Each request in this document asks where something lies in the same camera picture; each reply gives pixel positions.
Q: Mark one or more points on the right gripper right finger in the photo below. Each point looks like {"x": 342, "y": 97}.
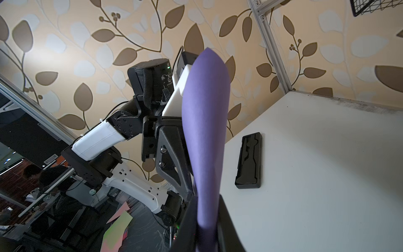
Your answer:
{"x": 228, "y": 240}

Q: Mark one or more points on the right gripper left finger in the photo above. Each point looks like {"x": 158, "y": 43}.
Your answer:
{"x": 187, "y": 234}

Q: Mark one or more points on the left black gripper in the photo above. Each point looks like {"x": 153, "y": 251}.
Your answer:
{"x": 162, "y": 135}

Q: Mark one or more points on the purple square paper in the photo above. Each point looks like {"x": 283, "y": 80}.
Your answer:
{"x": 204, "y": 111}

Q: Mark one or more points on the black flat tray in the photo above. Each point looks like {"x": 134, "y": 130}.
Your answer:
{"x": 250, "y": 164}

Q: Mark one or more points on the papers on floor outside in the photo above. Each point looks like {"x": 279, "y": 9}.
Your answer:
{"x": 115, "y": 234}

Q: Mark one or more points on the black wire basket back wall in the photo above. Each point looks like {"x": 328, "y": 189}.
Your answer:
{"x": 361, "y": 7}

